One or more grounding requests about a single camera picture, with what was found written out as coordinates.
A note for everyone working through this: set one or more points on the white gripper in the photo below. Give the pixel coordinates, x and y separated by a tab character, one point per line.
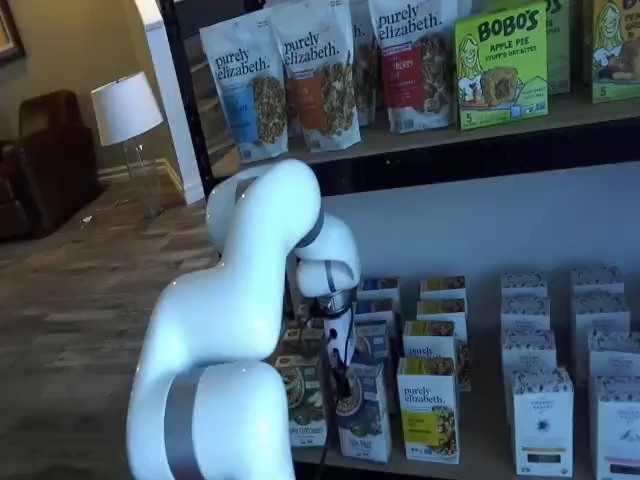
341	332

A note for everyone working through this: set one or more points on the blue flax plus cereal box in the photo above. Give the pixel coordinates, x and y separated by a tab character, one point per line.
367	420

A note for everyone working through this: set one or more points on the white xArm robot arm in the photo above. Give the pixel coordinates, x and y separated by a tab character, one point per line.
240	300

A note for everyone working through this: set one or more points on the green white cereal box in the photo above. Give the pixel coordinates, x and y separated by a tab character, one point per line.
305	410

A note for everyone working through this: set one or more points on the blue white cereal box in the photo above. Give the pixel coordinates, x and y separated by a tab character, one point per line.
372	340

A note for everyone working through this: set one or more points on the blue topped white box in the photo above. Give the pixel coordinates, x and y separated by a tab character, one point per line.
380	287
377	310

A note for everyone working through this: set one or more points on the yellow topped white box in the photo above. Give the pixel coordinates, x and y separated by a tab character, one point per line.
427	415
442	307
442	286
430	335

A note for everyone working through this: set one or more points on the black metal shelf rack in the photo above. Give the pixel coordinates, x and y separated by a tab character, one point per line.
450	170

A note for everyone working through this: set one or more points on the green Bobo's apple pie box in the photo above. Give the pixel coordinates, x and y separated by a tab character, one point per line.
500	75

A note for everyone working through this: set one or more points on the green Bobo's snack box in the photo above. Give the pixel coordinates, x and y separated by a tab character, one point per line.
557	55

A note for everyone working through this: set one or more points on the yellow green Bobo's box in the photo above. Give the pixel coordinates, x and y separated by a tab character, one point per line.
617	55

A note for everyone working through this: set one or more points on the orange granola bag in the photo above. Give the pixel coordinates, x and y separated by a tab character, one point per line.
366	65
320	100

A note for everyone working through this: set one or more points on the blue granola bag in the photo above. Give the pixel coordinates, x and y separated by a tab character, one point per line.
240	100

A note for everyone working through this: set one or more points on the red granola bag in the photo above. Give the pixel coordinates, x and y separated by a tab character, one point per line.
415	75

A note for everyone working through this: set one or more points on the white shade floor lamp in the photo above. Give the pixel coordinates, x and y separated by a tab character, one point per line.
125	110

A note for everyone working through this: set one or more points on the brown leather armchair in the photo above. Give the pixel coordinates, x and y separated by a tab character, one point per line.
45	175

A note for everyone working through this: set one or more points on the dark framed wall picture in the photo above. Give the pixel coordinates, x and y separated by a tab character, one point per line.
7	30

